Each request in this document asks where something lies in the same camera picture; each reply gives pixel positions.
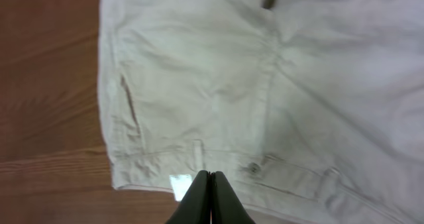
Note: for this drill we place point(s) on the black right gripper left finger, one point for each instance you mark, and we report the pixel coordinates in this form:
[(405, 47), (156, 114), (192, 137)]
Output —
[(194, 207)]

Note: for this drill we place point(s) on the beige shorts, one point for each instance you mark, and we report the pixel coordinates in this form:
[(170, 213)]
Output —
[(313, 109)]

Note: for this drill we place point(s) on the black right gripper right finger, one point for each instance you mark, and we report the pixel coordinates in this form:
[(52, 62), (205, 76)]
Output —
[(226, 207)]

